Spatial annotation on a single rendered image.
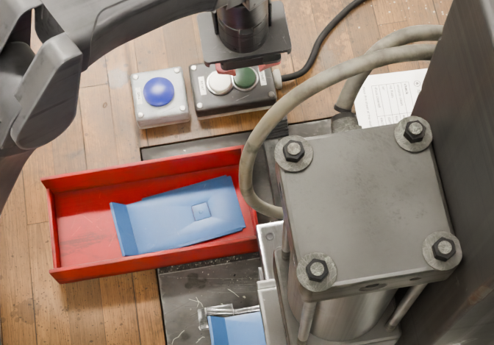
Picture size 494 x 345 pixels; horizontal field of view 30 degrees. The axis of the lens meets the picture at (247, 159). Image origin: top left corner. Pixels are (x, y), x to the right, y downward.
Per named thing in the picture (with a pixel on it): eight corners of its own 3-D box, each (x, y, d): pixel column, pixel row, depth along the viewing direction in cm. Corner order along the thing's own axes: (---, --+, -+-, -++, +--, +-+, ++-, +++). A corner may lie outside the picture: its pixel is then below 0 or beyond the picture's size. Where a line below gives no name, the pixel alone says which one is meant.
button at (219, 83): (207, 79, 120) (206, 71, 118) (229, 75, 120) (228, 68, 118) (211, 98, 119) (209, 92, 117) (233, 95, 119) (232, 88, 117)
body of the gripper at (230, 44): (197, 21, 109) (192, -12, 102) (282, 7, 109) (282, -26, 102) (205, 70, 107) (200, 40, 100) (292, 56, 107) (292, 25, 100)
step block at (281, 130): (262, 143, 118) (262, 116, 110) (284, 140, 119) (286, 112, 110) (270, 190, 116) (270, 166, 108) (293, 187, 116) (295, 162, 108)
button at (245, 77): (231, 74, 120) (231, 68, 118) (253, 71, 120) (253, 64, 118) (235, 95, 119) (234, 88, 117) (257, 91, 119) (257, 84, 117)
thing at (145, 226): (112, 210, 115) (109, 202, 112) (230, 176, 116) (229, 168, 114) (126, 262, 113) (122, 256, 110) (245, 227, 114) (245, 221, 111)
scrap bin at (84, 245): (51, 193, 117) (40, 176, 111) (245, 161, 118) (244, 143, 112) (59, 285, 113) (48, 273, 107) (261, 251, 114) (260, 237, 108)
